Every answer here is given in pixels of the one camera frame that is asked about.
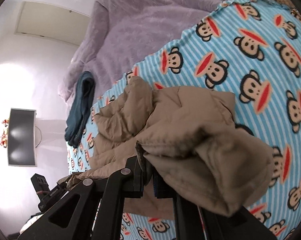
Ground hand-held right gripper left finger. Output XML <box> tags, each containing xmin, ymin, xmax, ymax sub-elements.
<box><xmin>17</xmin><ymin>155</ymin><xmax>144</xmax><ymax>240</ymax></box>

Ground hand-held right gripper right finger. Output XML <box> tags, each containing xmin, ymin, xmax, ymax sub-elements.
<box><xmin>153</xmin><ymin>172</ymin><xmax>276</xmax><ymax>240</ymax></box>

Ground tan puffer jacket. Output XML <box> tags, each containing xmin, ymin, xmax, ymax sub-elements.
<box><xmin>65</xmin><ymin>76</ymin><xmax>275</xmax><ymax>217</ymax></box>

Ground red flower decoration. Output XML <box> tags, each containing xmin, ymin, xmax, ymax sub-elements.
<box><xmin>0</xmin><ymin>119</ymin><xmax>11</xmax><ymax>148</ymax></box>

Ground blue jeans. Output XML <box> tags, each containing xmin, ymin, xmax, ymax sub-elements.
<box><xmin>64</xmin><ymin>71</ymin><xmax>96</xmax><ymax>148</ymax></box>

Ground striped monkey print blanket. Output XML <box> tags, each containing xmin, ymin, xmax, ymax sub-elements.
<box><xmin>65</xmin><ymin>0</ymin><xmax>301</xmax><ymax>240</ymax></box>

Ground purple fleece duvet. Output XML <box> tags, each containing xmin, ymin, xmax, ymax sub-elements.
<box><xmin>58</xmin><ymin>0</ymin><xmax>241</xmax><ymax>103</ymax></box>

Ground white door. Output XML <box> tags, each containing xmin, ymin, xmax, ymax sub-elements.
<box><xmin>14</xmin><ymin>1</ymin><xmax>93</xmax><ymax>46</ymax></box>

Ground television cable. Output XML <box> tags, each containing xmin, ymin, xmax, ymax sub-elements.
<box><xmin>34</xmin><ymin>126</ymin><xmax>42</xmax><ymax>148</ymax></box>

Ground wall television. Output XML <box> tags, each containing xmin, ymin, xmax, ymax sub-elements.
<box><xmin>7</xmin><ymin>108</ymin><xmax>38</xmax><ymax>167</ymax></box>

